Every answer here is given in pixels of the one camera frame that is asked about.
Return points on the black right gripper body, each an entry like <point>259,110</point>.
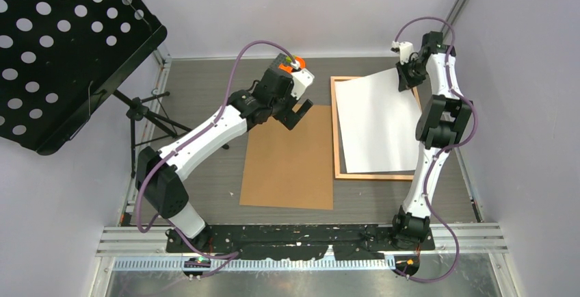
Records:
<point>412,73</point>

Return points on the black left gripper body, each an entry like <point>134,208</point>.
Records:
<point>283,108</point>

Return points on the brown cardboard backing board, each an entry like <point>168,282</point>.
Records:
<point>290,169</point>

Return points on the landscape photo print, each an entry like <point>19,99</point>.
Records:
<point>377,124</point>

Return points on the wooden picture frame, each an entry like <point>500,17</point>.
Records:
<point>336,143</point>

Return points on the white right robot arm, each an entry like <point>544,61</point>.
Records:
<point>441,125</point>

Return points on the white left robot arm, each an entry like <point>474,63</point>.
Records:
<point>161,174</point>

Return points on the black perforated music stand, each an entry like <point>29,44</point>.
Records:
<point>61,60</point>

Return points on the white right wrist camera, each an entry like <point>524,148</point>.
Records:
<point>403,49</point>

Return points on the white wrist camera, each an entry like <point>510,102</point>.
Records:
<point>403,49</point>
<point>302,79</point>

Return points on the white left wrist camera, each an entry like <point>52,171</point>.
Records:
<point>302,79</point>

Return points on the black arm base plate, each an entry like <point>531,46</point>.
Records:
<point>296,242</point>

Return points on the aluminium rail with ruler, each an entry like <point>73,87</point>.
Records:
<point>129,252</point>

